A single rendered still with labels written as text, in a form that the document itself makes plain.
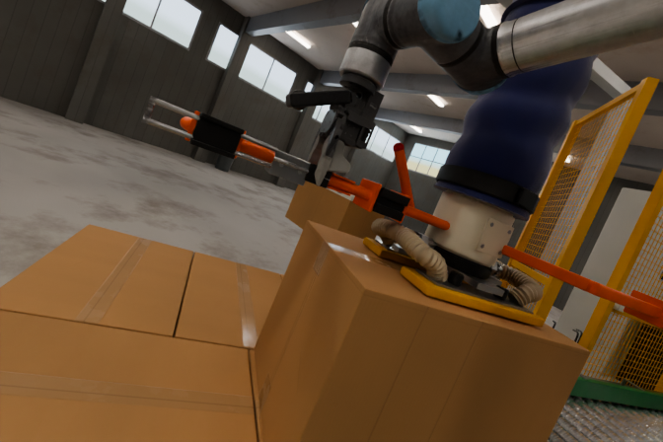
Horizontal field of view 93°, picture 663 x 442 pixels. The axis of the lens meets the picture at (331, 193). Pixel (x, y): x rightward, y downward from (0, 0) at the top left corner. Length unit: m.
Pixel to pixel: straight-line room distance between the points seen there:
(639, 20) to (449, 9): 0.22
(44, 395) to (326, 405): 0.49
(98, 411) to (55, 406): 0.06
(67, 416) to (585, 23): 0.99
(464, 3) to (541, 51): 0.14
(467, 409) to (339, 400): 0.28
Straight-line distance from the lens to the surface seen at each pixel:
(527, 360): 0.82
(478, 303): 0.71
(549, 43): 0.59
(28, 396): 0.81
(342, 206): 2.06
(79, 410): 0.79
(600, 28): 0.58
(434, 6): 0.54
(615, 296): 0.75
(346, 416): 0.64
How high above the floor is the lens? 1.09
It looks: 4 degrees down
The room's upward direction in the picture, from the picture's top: 23 degrees clockwise
